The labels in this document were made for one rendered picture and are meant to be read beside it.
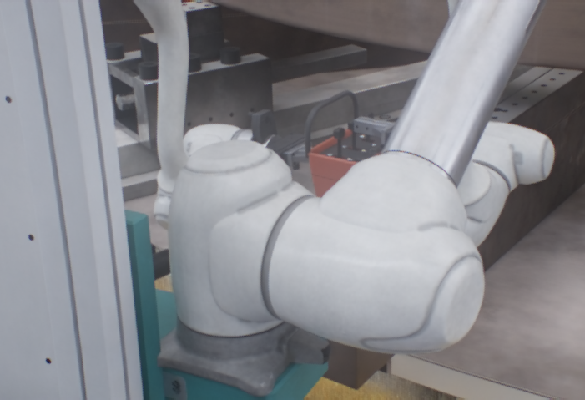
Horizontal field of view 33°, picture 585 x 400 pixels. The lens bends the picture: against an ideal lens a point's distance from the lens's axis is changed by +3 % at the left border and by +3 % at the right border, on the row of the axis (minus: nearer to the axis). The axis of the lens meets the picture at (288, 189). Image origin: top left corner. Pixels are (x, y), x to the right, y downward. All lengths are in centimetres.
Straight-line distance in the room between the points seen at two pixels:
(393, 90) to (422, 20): 110
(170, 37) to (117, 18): 212
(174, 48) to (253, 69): 113
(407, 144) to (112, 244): 36
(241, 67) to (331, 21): 50
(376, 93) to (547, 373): 159
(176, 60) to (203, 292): 90
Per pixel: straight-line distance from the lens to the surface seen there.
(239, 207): 113
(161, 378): 129
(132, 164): 310
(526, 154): 180
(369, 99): 352
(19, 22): 107
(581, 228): 286
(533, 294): 250
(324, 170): 196
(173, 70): 201
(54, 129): 108
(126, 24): 411
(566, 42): 237
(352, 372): 210
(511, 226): 268
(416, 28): 251
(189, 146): 224
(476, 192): 170
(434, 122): 116
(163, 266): 259
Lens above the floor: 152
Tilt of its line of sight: 23 degrees down
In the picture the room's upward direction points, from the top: 2 degrees counter-clockwise
